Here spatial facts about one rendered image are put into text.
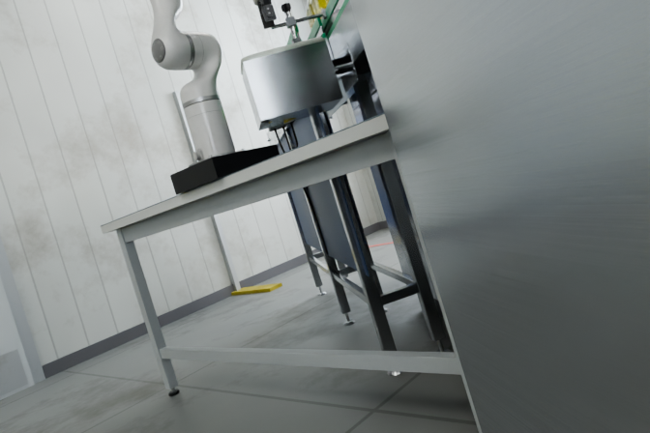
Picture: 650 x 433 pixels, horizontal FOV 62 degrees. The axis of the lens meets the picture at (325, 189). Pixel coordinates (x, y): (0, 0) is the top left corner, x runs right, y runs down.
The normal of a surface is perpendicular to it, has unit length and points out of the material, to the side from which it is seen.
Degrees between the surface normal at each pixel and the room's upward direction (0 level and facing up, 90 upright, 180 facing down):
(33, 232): 90
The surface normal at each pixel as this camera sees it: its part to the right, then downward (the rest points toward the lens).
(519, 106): -0.94, 0.29
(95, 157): 0.67, -0.20
